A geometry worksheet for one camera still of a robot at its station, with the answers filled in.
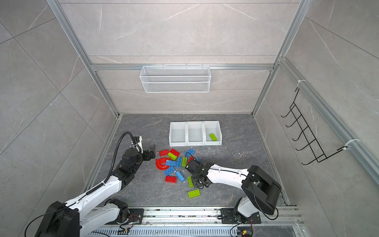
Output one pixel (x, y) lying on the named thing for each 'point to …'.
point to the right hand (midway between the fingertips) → (198, 180)
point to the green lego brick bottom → (194, 193)
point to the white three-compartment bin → (195, 133)
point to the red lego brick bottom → (170, 179)
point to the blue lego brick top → (190, 151)
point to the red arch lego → (161, 163)
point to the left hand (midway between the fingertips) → (147, 142)
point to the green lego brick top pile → (172, 156)
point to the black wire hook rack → (319, 154)
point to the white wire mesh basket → (175, 79)
